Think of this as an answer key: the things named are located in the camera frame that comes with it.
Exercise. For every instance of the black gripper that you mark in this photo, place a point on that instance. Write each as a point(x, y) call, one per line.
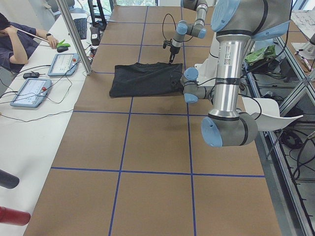
point(173, 49)
point(176, 83)

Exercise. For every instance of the black graphic t-shirt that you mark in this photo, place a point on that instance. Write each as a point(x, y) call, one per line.
point(145, 79)

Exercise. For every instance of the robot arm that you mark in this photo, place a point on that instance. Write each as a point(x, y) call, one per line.
point(183, 28)
point(236, 23)

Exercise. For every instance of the black monitor stand device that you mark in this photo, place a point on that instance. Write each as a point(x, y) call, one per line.
point(97, 15)

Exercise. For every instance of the brown paper table cover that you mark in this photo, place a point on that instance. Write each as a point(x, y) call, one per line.
point(139, 166)

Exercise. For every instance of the white plastic chair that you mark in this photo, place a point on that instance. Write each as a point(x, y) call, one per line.
point(265, 115)

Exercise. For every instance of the black keyboard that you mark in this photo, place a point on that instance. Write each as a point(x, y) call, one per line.
point(81, 27)

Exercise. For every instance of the upper teach pendant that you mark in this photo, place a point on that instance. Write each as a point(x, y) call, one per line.
point(63, 64)

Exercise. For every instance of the teach pendant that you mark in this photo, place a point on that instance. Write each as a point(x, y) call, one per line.
point(63, 64)
point(32, 93)

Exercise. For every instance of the black computer mouse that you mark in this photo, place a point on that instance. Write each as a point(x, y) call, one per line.
point(61, 49)

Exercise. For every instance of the lower teach pendant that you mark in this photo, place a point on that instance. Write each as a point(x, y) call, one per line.
point(32, 93)

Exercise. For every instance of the seated person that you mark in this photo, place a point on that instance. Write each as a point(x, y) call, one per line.
point(17, 43)

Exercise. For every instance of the black bottle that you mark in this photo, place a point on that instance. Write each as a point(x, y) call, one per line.
point(8, 180)

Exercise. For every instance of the red bottle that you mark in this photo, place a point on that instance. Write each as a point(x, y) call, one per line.
point(14, 217)

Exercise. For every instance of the white pedestal column base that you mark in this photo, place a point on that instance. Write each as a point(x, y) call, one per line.
point(207, 70)

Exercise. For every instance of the green handled tool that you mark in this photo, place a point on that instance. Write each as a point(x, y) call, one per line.
point(63, 44)

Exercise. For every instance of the aluminium frame post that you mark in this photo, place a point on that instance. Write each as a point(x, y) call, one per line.
point(63, 8)

